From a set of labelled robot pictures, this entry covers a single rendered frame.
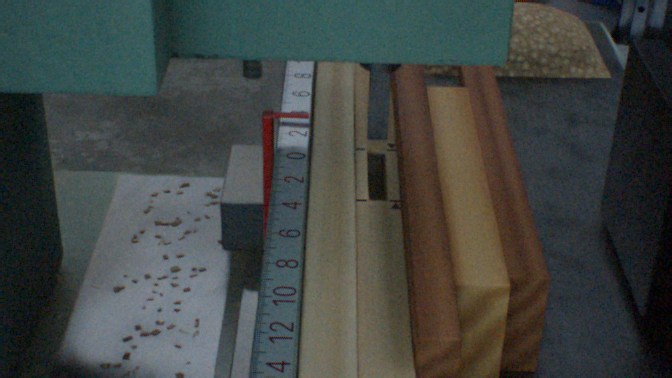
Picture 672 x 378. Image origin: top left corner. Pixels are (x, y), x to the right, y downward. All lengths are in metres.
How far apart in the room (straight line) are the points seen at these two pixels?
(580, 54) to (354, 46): 0.28
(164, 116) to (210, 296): 1.97
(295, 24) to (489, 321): 0.14
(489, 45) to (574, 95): 0.23
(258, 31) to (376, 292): 0.11
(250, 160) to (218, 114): 1.92
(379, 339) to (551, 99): 0.30
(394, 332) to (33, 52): 0.17
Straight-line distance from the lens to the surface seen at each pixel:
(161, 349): 0.60
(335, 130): 0.49
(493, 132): 0.51
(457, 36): 0.44
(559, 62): 0.68
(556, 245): 0.52
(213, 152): 2.43
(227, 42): 0.44
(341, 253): 0.41
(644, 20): 1.21
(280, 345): 0.36
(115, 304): 0.64
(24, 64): 0.42
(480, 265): 0.41
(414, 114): 0.50
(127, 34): 0.40
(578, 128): 0.62
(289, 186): 0.44
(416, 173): 0.46
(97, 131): 2.55
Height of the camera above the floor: 1.18
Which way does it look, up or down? 31 degrees down
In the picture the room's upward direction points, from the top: 2 degrees clockwise
